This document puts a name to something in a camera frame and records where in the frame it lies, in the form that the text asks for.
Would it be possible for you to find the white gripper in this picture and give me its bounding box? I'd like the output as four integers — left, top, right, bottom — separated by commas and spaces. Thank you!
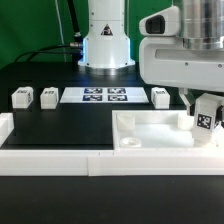
139, 37, 224, 126

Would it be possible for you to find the white square table top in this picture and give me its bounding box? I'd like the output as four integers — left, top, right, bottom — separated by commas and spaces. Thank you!
112, 110, 224, 150

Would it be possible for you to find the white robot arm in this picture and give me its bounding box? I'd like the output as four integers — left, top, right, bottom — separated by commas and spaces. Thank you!
79, 0, 224, 92

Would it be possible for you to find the white marker sheet with tags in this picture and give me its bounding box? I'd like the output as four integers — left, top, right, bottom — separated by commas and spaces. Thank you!
60, 87, 148, 103

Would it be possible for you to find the black cable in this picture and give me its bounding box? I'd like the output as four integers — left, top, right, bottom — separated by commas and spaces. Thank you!
13, 0, 84, 64

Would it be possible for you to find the thin white cable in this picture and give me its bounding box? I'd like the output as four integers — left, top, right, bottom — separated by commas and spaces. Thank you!
54, 0, 68, 63

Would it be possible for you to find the white U-shaped fence wall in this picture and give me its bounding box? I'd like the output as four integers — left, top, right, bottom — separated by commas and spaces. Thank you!
0, 113, 224, 176

